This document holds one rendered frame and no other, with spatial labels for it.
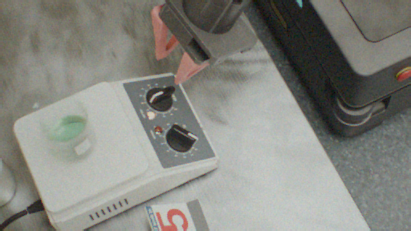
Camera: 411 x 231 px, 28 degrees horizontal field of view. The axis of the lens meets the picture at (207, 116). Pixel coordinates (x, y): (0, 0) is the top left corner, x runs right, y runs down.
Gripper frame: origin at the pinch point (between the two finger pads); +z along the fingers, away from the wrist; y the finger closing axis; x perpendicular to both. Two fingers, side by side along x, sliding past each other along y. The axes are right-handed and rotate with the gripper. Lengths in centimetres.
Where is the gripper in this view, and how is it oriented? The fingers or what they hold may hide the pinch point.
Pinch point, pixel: (173, 65)
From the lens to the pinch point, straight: 89.9
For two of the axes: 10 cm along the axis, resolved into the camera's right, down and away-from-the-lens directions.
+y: 5.9, 7.7, -2.4
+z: -4.2, 5.4, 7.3
